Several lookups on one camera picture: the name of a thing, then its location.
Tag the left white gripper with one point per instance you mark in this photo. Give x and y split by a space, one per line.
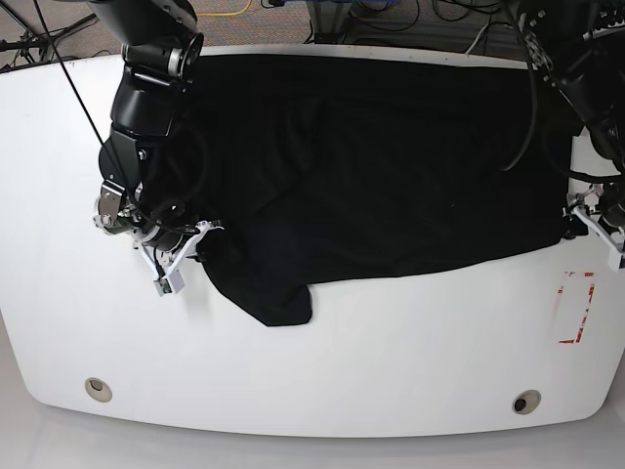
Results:
600 208

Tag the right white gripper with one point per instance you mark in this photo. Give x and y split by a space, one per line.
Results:
164 250

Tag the black T-shirt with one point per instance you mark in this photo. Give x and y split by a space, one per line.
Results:
336 169

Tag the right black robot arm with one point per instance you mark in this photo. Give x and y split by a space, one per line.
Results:
159 171

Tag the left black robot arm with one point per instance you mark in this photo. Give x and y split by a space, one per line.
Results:
580 47

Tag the red tape rectangle marker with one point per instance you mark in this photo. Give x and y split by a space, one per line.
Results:
574 300

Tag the black tripod stand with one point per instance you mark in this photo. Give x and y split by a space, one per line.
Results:
34 46

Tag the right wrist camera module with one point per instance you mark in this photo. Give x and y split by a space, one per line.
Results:
169 284

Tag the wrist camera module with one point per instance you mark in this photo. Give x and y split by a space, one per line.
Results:
616 260
169 284

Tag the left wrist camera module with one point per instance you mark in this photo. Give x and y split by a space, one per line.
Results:
616 260

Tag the left table cable grommet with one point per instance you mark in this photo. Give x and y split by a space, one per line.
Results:
98 390

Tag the table cable grommet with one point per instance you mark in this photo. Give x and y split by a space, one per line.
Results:
98 390
526 402

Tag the right table cable grommet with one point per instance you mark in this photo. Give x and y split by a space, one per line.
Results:
526 402

